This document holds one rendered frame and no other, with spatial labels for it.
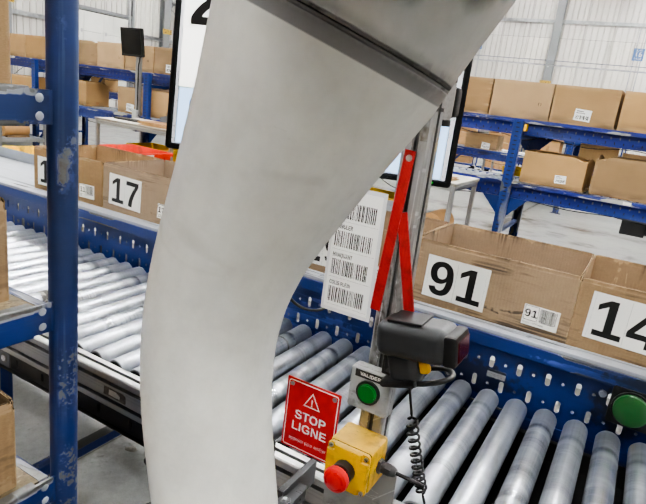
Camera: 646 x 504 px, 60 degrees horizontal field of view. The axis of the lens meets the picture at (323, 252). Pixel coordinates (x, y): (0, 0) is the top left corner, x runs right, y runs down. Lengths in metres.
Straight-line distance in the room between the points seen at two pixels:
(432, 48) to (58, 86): 0.42
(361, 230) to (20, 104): 0.48
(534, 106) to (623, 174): 1.06
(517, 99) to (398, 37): 5.80
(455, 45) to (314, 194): 0.07
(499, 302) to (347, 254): 0.65
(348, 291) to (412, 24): 0.69
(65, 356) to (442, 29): 0.52
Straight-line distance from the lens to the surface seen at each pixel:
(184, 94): 1.00
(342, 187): 0.22
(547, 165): 5.69
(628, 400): 1.37
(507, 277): 1.40
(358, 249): 0.84
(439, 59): 0.21
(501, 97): 6.03
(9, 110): 0.55
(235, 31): 0.21
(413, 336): 0.77
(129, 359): 1.36
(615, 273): 1.66
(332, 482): 0.87
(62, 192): 0.58
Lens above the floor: 1.37
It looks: 15 degrees down
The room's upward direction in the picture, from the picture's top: 7 degrees clockwise
